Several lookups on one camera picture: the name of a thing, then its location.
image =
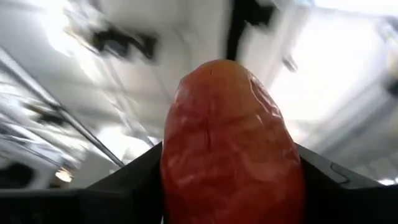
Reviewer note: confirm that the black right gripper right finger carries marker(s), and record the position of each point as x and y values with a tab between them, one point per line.
342	205

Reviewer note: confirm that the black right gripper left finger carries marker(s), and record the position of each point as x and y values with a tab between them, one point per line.
109	205

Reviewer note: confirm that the orange red mango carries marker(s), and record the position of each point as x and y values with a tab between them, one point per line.
230	140

